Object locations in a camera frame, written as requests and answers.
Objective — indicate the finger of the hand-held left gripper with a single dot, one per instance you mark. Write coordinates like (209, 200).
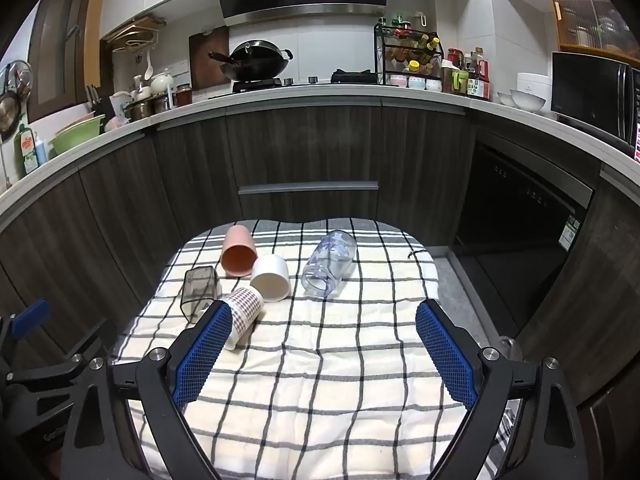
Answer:
(42, 374)
(31, 316)

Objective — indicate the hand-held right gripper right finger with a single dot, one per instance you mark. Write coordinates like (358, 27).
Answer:
(447, 355)

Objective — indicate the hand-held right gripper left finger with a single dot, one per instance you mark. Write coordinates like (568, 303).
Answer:
(204, 352)

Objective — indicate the brown patterned paper cup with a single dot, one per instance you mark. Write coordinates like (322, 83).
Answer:
(246, 309)

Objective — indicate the dark transparent plastic cup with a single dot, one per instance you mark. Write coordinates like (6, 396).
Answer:
(200, 290)

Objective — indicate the white cup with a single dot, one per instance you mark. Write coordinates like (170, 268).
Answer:
(270, 275)

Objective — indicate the pink cup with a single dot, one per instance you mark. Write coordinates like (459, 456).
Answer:
(237, 255)

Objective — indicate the clear glass cup blue print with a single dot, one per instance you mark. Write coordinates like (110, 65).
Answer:
(327, 265)

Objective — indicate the white black checked cloth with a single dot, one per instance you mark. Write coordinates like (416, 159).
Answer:
(325, 385)

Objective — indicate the green dish soap bottle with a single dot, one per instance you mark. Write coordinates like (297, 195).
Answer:
(29, 152)

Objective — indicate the blue white bottle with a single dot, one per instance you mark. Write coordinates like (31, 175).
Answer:
(41, 152)

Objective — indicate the black built-in dishwasher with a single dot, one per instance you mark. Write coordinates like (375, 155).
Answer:
(510, 200)

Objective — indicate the dark wood drawer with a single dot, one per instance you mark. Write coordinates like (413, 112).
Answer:
(310, 205)

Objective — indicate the green plastic basin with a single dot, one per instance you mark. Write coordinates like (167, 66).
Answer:
(75, 139)

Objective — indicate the dark wood lower cabinets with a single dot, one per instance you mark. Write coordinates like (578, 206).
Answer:
(190, 170)

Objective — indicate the hanging metal pan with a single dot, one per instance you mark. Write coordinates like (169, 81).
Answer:
(7, 117)

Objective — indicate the black knife block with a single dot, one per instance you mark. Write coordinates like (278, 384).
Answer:
(97, 102)

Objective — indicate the white pitcher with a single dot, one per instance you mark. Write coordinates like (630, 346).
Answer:
(120, 105)

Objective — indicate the metal pot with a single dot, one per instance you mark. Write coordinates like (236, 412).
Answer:
(145, 109)

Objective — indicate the hanging metal strainer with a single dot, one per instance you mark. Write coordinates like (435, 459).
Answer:
(17, 77)

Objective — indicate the red sauce jar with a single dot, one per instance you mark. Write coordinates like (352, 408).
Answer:
(183, 95)

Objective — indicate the small white bowl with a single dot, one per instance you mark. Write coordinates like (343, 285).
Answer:
(505, 99)

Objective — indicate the large white bowl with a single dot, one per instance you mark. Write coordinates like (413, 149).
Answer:
(527, 101)

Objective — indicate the white teapot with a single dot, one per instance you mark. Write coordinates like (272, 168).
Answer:
(161, 83)

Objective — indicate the small ceramic seasoning jar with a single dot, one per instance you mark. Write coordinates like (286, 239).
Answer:
(433, 84)
(416, 82)
(397, 81)

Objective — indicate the white hanging ladle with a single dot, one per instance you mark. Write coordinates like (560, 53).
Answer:
(148, 71)

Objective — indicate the dark soy sauce bottle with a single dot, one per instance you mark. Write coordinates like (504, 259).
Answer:
(480, 82)

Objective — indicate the white rice cooker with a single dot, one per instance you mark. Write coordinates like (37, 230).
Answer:
(532, 84)

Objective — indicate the brown wooden cutting board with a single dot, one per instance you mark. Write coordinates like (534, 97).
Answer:
(200, 65)

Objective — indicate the black gas stove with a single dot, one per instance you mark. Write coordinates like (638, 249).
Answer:
(350, 77)

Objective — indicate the black wok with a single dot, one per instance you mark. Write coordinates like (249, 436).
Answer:
(260, 62)

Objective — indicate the red capped sauce bottle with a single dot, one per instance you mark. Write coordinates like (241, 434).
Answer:
(454, 57)

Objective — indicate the black microwave oven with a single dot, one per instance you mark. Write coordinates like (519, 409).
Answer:
(585, 90)

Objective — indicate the row of seasoning bottles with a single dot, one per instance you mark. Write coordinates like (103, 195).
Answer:
(415, 50)

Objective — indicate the wooden glass door cabinet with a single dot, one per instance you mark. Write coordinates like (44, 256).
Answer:
(590, 15)

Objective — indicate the brown window frame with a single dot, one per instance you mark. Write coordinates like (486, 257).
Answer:
(55, 45)

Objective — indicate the wall rack with wooden boards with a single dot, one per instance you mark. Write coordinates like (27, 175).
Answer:
(135, 32)

